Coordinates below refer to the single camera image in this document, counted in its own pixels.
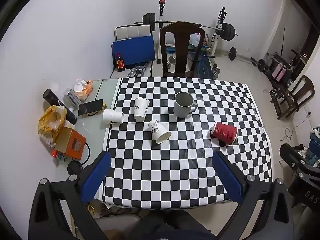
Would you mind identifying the barbell with black plates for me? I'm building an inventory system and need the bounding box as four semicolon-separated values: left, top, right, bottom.
135;12;237;42

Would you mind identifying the black smartphone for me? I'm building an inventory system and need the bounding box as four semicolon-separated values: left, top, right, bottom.
78;99;104;116

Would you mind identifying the white barbell rack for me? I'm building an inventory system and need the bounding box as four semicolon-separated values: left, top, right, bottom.
157;0;227;58

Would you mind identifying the black cable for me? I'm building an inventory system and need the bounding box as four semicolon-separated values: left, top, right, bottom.
82;142;92;166

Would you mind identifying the thin floor cable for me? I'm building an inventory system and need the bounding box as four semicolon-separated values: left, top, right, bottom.
281;127;295;142

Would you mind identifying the orange box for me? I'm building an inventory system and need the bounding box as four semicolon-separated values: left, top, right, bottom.
54;126;87;161

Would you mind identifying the orange tissue pack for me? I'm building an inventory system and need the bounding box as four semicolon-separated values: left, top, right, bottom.
73;79;94;99

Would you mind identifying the white padded chair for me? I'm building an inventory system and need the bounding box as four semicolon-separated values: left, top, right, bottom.
110;24;153;79

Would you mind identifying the white plastic bag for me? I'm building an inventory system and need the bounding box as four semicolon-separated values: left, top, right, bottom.
189;32;202;48

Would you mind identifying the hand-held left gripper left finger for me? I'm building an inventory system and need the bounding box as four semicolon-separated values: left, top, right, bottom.
29;151;112;240

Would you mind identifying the red ribbed paper cup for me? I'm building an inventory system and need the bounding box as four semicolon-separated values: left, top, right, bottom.
210;122;238;146

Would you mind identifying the blue board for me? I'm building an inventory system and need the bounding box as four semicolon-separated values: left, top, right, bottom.
112;35;156;69

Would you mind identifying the black cylindrical bottle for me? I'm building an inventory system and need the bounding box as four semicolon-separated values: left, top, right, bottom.
43;88;78;125

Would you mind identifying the silver metal disc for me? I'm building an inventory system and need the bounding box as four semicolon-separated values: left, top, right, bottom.
128;65;151;78

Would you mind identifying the dark wooden chair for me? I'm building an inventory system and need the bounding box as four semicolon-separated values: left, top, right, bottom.
269;75;316;121
159;21;206;78

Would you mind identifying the black exercise machine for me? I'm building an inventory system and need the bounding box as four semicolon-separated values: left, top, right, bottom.
251;27;308;81

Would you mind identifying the grey mug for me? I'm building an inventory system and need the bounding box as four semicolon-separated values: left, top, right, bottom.
173;92;198;118

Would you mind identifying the blue weight bench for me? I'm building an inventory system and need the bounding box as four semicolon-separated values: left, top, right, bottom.
194;51;213;78

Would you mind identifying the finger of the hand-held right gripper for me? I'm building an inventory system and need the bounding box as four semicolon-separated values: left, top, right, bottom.
279;143;312;175

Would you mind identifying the black round charger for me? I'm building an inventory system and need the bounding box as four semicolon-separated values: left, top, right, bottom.
67;161;84;174

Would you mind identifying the black white checkered tablecloth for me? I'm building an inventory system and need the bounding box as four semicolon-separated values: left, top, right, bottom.
99;76;274;209

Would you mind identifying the pile of clothes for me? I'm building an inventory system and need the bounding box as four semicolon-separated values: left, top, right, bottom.
294;127;320;168

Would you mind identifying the yellow plastic bag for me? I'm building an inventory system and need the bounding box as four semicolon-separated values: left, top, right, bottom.
37;105;68;148

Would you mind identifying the white paper cup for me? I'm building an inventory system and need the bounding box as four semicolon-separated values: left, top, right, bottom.
133;97;150;120
148;119;172;144
102;108;124;125

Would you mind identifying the dark bottle with red label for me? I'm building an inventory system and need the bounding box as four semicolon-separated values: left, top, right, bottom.
116;53;125;73

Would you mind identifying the pink bag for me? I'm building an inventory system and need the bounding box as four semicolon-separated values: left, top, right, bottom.
272;64;287;79

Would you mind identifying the silver box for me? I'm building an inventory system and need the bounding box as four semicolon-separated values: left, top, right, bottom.
63;88;82;105

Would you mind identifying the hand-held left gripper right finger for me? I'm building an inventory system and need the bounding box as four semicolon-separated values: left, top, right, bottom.
212;151;294;240

